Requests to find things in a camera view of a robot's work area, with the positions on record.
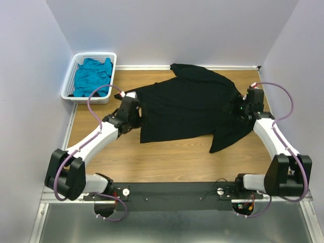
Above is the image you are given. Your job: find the black t shirt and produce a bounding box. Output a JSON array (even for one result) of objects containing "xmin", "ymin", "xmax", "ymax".
[{"xmin": 113, "ymin": 63, "xmax": 254, "ymax": 154}]

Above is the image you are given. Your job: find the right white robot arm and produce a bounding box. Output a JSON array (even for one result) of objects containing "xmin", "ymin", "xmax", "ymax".
[{"xmin": 223, "ymin": 86, "xmax": 312, "ymax": 201}]

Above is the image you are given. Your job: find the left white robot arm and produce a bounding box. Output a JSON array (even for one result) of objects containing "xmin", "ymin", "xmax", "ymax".
[{"xmin": 45, "ymin": 96, "xmax": 141, "ymax": 201}]

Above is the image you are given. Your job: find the blue t shirt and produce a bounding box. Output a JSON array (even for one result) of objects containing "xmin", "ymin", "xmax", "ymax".
[{"xmin": 73, "ymin": 58, "xmax": 113, "ymax": 97}]

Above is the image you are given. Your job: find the white plastic basket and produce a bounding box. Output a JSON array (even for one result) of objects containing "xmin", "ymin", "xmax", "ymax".
[{"xmin": 61, "ymin": 52, "xmax": 117, "ymax": 104}]

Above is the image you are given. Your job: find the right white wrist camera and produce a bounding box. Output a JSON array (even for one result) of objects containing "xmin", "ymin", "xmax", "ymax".
[{"xmin": 249, "ymin": 82, "xmax": 259, "ymax": 89}]

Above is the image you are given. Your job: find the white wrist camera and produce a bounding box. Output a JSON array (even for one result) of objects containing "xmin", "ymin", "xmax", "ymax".
[
  {"xmin": 249, "ymin": 82, "xmax": 259, "ymax": 89},
  {"xmin": 120, "ymin": 91, "xmax": 137, "ymax": 99}
]

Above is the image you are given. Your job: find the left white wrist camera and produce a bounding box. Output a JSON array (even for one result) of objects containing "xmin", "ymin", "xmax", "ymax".
[{"xmin": 120, "ymin": 91, "xmax": 137, "ymax": 99}]

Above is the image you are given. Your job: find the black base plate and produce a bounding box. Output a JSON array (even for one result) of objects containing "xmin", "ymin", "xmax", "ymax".
[{"xmin": 83, "ymin": 181, "xmax": 264, "ymax": 212}]

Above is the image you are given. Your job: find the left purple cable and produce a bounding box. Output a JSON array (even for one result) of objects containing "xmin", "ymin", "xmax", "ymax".
[{"xmin": 54, "ymin": 85, "xmax": 125, "ymax": 202}]

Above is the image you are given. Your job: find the purple cable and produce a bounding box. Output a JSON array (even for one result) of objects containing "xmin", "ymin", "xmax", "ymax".
[
  {"xmin": 54, "ymin": 85, "xmax": 125, "ymax": 202},
  {"xmin": 252, "ymin": 82, "xmax": 309, "ymax": 203}
]

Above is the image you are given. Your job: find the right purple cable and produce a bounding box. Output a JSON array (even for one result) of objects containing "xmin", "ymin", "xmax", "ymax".
[{"xmin": 252, "ymin": 82, "xmax": 309, "ymax": 203}]

